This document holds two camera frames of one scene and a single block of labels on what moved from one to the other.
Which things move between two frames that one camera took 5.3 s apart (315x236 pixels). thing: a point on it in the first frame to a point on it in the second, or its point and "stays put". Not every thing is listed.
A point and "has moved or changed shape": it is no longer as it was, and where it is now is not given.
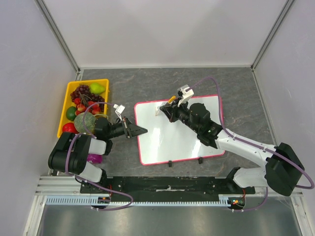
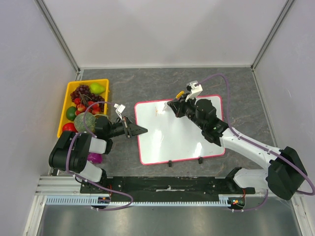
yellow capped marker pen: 171,100 has moved or changed shape
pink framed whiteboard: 168,141 stays put
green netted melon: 89,122 stays put
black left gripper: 134,130 stays put
